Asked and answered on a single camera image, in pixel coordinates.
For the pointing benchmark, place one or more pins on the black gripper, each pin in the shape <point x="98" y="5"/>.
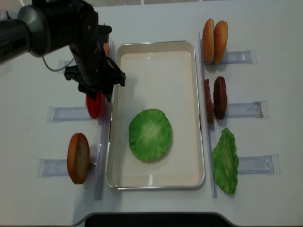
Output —
<point x="94" y="71"/>

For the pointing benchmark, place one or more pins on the red tomato slice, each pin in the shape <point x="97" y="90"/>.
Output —
<point x="96" y="107"/>

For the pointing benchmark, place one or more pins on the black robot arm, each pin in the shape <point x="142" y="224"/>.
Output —
<point x="46" y="26"/>

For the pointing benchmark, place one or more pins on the orange cheese slice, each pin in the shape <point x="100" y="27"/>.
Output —
<point x="106" y="45"/>

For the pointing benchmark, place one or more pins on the green lettuce on tray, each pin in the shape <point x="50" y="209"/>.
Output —
<point x="150" y="135"/>

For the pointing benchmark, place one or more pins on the brown meat patty inner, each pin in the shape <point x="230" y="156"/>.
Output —
<point x="208" y="102"/>

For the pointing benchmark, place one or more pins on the dark meat patty outer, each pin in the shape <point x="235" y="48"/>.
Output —
<point x="220" y="98"/>

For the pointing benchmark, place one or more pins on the green lettuce in holder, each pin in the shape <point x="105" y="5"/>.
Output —
<point x="226" y="162"/>

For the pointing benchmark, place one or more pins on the clear long strip left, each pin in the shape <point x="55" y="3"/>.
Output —
<point x="100" y="173"/>

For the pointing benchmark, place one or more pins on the clear long strip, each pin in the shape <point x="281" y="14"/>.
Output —
<point x="100" y="173"/>
<point x="207" y="129"/>

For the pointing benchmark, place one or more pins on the bun half on left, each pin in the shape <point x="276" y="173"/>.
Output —
<point x="78" y="158"/>

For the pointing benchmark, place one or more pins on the bun half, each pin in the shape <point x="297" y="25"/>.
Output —
<point x="78" y="158"/>
<point x="220" y="41"/>
<point x="208" y="41"/>

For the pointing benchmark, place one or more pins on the silver metal tray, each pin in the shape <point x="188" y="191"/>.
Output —
<point x="158" y="76"/>

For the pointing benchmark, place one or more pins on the bun half inner right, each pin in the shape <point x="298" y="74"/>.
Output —
<point x="208" y="41"/>

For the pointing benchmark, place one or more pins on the bun half outer right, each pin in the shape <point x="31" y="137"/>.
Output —
<point x="220" y="41"/>

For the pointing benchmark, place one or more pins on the clear long strip right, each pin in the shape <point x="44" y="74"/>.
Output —
<point x="207" y="129"/>

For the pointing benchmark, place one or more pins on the clear holder rail far left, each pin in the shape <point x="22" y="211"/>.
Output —
<point x="64" y="63"/>

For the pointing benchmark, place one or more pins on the clear holder rail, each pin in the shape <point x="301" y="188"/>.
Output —
<point x="64" y="63"/>
<point x="66" y="114"/>
<point x="52" y="168"/>

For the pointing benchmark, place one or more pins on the clear holder rail middle left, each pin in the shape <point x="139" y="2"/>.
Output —
<point x="66" y="114"/>

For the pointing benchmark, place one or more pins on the clear holder rail near left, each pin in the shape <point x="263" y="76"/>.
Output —
<point x="52" y="168"/>

